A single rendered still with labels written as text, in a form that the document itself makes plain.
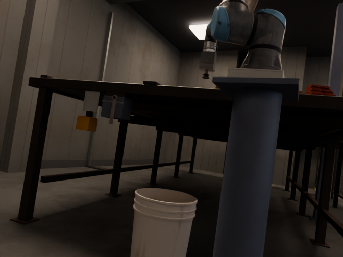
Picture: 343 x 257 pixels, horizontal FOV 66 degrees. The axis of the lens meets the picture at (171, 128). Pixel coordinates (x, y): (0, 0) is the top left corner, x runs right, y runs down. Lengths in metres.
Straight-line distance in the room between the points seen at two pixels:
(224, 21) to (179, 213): 0.78
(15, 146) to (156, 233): 2.62
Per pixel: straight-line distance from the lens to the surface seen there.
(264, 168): 0.93
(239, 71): 0.96
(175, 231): 1.21
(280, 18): 1.06
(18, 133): 3.55
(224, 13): 1.01
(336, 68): 3.45
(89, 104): 1.62
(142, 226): 1.22
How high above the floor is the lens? 0.63
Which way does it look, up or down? 2 degrees up
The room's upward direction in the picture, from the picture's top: 8 degrees clockwise
